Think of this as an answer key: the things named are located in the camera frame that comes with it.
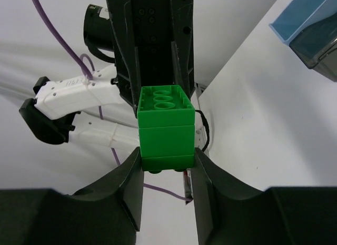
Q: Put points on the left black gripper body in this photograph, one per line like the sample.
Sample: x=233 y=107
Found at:
x=152 y=28

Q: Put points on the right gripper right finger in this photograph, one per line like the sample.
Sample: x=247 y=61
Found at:
x=229 y=211

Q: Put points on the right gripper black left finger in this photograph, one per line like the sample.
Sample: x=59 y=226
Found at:
x=108 y=211

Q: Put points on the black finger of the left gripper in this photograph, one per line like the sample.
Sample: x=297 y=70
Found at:
x=125 y=51

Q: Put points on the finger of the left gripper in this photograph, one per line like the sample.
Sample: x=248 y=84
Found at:
x=182 y=44

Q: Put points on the green lego brick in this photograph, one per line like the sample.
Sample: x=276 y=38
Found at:
x=166 y=126

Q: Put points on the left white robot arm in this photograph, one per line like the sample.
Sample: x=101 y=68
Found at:
x=87 y=108

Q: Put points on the light blue container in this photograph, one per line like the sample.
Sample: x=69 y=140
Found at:
x=300 y=14

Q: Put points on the dark grey container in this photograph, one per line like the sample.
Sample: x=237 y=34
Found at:
x=315 y=46

